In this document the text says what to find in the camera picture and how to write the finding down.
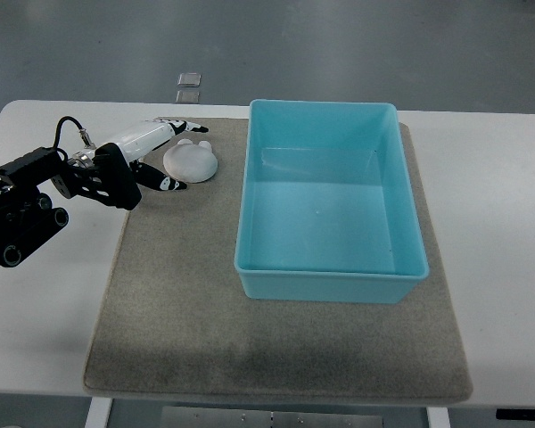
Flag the white table leg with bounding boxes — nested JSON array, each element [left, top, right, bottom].
[[84, 397, 113, 428], [426, 407, 451, 428]]

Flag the black table control panel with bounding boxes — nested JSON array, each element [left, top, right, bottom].
[[496, 408, 535, 422]]

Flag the upper metal floor plate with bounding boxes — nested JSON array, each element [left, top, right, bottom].
[[177, 72, 202, 87]]

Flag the white right table leg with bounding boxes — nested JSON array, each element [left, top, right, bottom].
[[426, 407, 451, 428]]

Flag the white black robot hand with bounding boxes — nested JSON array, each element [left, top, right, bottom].
[[70, 118, 209, 191]]

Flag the white left table leg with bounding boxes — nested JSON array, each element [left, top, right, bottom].
[[84, 397, 113, 428]]

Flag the metal table base plate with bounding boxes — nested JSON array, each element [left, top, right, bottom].
[[160, 406, 383, 428]]

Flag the grey felt mat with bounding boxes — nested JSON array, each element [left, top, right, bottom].
[[83, 119, 473, 405]]

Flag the metal floor plate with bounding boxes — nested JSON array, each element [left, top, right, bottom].
[[176, 89, 200, 104], [177, 72, 202, 87]]

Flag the white round toy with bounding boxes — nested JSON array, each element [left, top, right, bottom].
[[162, 138, 218, 184]]

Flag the blue plastic box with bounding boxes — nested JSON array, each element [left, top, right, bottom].
[[235, 100, 430, 304]]

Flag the lower metal floor plate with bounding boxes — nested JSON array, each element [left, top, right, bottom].
[[176, 89, 200, 104]]

